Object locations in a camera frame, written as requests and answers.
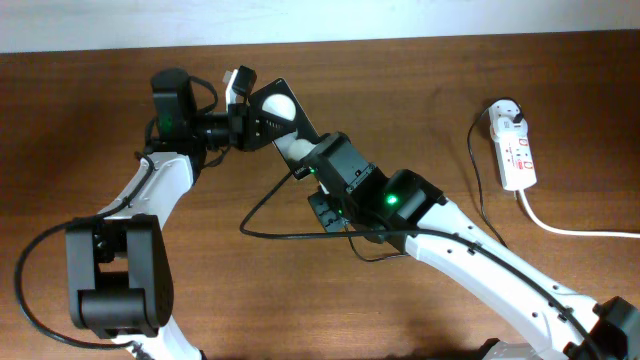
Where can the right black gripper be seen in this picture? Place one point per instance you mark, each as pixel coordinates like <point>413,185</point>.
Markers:
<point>331,221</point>

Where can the white power strip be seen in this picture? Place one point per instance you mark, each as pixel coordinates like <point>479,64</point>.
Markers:
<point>515,162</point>

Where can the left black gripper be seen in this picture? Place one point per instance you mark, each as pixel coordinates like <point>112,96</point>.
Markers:
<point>243,127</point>

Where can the black smartphone with white circles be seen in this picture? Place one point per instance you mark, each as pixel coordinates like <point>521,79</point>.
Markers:
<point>304,128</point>

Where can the white USB charger plug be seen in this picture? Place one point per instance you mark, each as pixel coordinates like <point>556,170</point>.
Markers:
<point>507,120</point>

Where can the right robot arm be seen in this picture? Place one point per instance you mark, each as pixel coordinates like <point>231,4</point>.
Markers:
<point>418,220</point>

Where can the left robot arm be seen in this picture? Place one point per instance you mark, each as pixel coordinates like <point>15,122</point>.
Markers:
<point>119,279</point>

